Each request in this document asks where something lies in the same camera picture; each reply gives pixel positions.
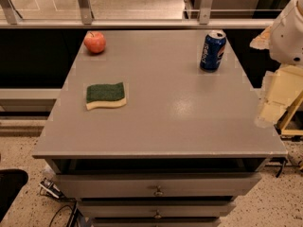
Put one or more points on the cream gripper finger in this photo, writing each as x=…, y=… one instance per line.
x=278, y=92
x=262, y=41

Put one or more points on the red apple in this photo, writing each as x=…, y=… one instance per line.
x=95, y=42

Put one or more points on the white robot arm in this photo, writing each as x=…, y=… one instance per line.
x=284, y=40

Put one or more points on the blue Pepsi soda can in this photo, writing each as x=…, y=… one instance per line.
x=213, y=50

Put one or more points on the grey drawer cabinet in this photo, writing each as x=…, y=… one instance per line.
x=177, y=120

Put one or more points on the green and yellow sponge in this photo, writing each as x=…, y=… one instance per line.
x=105, y=96

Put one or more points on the lower grey drawer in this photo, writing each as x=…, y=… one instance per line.
x=163, y=222

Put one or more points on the grey drawer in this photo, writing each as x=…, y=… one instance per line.
x=163, y=222
x=156, y=185
x=156, y=209

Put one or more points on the middle grey drawer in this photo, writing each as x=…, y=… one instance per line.
x=156, y=209

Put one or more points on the upper grey drawer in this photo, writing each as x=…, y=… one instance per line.
x=156, y=185

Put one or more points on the metal railing with glass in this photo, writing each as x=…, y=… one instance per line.
x=139, y=13

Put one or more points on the power adapter on floor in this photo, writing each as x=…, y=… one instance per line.
x=50, y=188

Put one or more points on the black object at left edge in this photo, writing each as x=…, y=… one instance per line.
x=11, y=182

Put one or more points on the yellow frame at right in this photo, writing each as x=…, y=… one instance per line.
x=291, y=122

